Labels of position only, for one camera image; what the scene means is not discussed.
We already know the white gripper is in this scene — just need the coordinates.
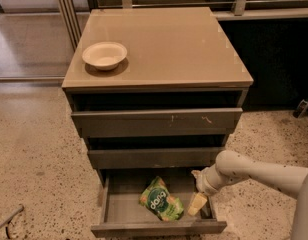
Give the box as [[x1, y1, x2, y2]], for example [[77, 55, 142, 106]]
[[187, 165, 228, 216]]

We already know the green rice chip bag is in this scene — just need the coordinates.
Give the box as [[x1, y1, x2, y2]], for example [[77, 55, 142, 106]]
[[139, 176, 184, 221]]

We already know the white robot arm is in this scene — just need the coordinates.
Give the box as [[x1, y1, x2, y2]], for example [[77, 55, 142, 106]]
[[191, 150, 308, 240]]

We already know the bottom grey drawer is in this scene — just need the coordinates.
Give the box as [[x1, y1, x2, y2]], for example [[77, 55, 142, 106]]
[[91, 168, 227, 238]]

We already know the grey drawer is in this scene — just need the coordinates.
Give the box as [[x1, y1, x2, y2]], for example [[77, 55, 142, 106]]
[[91, 168, 227, 238], [72, 108, 242, 138], [88, 147, 224, 169]]

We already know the middle grey drawer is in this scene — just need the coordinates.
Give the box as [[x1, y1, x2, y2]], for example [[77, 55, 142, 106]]
[[88, 147, 224, 169]]

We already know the grey drawer cabinet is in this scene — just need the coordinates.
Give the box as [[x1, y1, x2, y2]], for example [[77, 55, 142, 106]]
[[61, 6, 254, 185]]

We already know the top grey drawer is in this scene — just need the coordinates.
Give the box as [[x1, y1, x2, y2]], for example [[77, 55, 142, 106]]
[[72, 108, 242, 138]]

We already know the white paper bowl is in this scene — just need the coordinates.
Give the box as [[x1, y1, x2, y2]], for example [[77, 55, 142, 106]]
[[82, 42, 127, 71]]

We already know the grey metal floor bar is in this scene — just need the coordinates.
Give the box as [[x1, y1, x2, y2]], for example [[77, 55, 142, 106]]
[[0, 204, 24, 229]]

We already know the small dark floor bracket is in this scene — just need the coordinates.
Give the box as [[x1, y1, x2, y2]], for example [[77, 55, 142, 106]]
[[293, 99, 308, 118]]

